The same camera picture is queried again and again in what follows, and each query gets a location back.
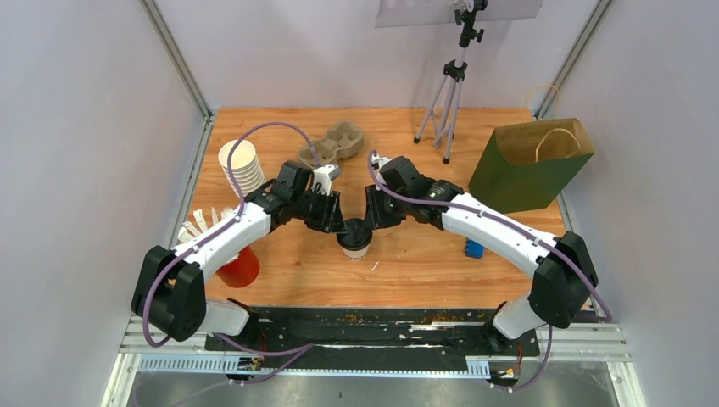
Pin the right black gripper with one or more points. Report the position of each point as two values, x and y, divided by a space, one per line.
375 218

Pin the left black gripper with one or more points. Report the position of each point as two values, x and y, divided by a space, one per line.
331 221

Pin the black plastic cup lid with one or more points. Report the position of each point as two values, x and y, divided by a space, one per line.
356 232

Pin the white paper coffee cup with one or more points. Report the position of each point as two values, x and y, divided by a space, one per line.
355 251

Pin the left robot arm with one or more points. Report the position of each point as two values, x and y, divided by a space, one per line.
170 291

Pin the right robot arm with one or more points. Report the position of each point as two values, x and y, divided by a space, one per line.
561 269

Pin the cardboard cup carrier tray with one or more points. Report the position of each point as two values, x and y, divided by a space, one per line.
341 141

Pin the stack of white paper cups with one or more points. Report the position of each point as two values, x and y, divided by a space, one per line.
242 168

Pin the red cup holder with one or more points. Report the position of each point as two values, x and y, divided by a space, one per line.
242 271

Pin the blue toy brick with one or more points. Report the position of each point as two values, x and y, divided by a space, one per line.
473 249

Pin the green paper bag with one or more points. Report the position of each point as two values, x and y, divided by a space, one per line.
526 166

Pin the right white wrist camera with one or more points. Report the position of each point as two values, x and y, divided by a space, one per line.
376 163

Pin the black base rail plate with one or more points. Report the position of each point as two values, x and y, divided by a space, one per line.
366 339

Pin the camera tripod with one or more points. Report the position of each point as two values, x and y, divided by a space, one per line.
443 110

